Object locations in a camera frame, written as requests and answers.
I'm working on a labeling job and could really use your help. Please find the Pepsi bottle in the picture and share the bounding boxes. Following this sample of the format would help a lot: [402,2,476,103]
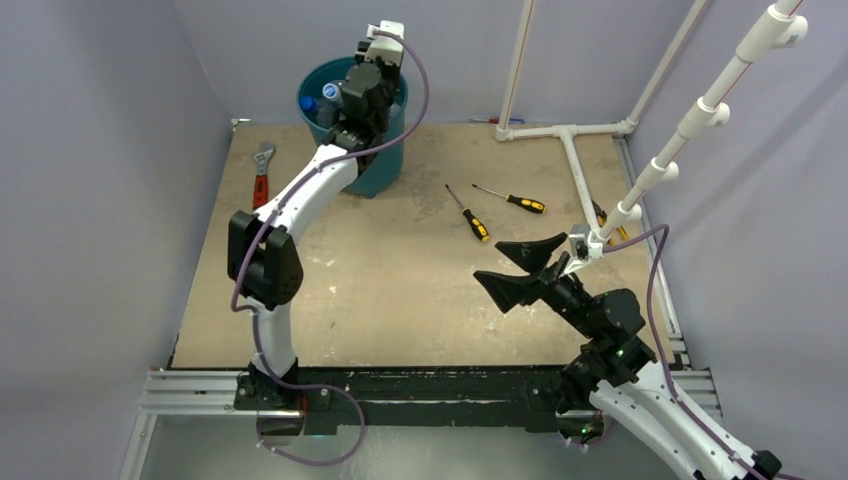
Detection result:
[299,95,336,129]

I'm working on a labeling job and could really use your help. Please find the black metal base frame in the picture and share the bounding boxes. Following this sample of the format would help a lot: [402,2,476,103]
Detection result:
[139,364,723,439]

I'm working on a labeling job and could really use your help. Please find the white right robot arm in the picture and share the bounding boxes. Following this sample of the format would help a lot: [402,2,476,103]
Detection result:
[474,229,782,479]

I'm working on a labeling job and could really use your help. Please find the teal plastic bin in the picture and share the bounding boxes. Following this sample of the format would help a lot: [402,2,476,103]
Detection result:
[296,57,408,198]

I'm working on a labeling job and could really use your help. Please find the white PVC pipe frame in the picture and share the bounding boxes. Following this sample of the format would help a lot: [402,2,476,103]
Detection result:
[494,0,810,250]

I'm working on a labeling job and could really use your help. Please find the red handled adjustable wrench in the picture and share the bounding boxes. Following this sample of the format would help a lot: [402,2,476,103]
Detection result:
[251,142,276,210]

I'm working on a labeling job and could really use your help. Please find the yellow handled pliers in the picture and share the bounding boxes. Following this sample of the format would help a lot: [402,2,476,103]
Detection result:
[592,201,629,242]

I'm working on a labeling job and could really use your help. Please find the long yellow black screwdriver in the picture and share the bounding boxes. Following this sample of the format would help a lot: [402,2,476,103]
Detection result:
[472,184,546,214]

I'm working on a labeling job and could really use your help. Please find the short yellow black screwdriver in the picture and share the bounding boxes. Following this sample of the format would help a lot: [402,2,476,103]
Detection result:
[445,184,490,242]

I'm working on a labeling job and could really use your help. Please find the clear bottle white cap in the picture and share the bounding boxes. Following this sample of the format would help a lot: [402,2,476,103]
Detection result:
[321,80,343,106]

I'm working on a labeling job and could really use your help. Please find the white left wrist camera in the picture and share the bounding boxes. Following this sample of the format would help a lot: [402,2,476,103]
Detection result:
[364,20,406,67]

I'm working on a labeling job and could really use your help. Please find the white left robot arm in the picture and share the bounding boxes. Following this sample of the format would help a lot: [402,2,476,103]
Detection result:
[227,28,411,409]

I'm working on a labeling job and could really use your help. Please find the red blue pen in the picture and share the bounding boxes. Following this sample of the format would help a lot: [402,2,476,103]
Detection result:
[468,117,526,125]

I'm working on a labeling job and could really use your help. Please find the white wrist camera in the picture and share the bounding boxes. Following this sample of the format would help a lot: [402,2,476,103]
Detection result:
[364,20,406,67]
[564,224,604,275]

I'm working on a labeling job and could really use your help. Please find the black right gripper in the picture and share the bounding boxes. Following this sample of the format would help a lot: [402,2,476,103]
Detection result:
[473,232,598,337]

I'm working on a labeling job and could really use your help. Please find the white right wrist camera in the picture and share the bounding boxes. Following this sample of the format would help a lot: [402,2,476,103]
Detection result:
[564,224,604,275]

